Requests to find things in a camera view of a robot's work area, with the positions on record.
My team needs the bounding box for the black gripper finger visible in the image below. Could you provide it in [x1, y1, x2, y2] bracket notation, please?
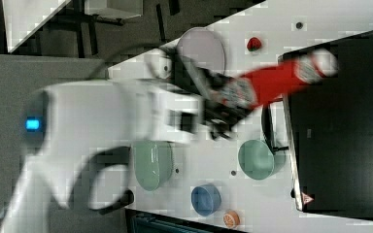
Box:
[203, 100, 252, 140]

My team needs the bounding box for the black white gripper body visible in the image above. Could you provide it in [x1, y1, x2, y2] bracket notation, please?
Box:
[171, 52, 231, 106]

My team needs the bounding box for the red ketchup bottle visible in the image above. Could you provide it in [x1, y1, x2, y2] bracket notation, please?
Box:
[211, 49, 338, 110]

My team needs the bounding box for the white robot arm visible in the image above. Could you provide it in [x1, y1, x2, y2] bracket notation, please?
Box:
[0, 48, 249, 233]

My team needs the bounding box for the black toaster oven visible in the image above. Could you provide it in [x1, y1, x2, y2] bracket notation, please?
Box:
[260, 26, 373, 219]

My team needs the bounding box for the lilac round plate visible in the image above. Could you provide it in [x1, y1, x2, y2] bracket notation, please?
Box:
[177, 27, 226, 74]

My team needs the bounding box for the green mug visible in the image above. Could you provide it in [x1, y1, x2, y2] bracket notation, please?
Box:
[238, 140, 287, 181]

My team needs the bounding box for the small red strawberry toy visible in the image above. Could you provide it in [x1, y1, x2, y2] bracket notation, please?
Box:
[247, 37, 262, 51]

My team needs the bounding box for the green oval colander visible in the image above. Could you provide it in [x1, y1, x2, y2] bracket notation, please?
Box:
[132, 141, 173, 191]

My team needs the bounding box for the blue cup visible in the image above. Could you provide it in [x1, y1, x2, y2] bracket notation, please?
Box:
[190, 183, 221, 216]

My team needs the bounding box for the orange slice toy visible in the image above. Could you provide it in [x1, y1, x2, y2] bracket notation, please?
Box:
[222, 210, 240, 229]

